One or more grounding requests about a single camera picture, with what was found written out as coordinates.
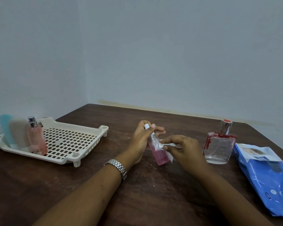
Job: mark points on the small pink liquid spray bottle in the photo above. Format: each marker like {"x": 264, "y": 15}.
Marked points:
{"x": 156, "y": 149}

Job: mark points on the cream plastic perforated tray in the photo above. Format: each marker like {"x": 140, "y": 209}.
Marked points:
{"x": 66, "y": 141}

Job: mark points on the tall pink perfume bottle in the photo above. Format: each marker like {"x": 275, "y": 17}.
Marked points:
{"x": 37, "y": 137}

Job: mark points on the person's left forearm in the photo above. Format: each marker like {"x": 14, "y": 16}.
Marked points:
{"x": 85, "y": 197}

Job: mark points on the person's left thumb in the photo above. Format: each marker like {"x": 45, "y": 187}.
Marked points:
{"x": 149, "y": 133}

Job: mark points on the white wet wipe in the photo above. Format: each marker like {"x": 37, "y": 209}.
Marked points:
{"x": 168, "y": 150}

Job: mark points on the person's left hand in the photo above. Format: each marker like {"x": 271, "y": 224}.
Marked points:
{"x": 138, "y": 144}

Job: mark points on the blue wet wipes pack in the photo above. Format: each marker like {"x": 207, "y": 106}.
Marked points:
{"x": 266, "y": 178}

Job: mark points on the light blue rounded bottle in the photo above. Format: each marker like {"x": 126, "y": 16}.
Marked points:
{"x": 6, "y": 129}

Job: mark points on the person's right thumb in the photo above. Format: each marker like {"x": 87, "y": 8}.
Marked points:
{"x": 171, "y": 151}

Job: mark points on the beige rounded bottle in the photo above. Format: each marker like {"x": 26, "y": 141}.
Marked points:
{"x": 20, "y": 135}

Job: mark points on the person's right forearm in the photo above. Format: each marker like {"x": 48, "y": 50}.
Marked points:
{"x": 228, "y": 200}

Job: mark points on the silver metal wristwatch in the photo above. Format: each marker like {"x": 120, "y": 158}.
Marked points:
{"x": 118, "y": 167}

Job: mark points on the square glass perfume bottle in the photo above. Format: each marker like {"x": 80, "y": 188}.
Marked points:
{"x": 218, "y": 144}

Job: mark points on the person's right hand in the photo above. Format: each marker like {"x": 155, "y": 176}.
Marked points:
{"x": 187, "y": 155}

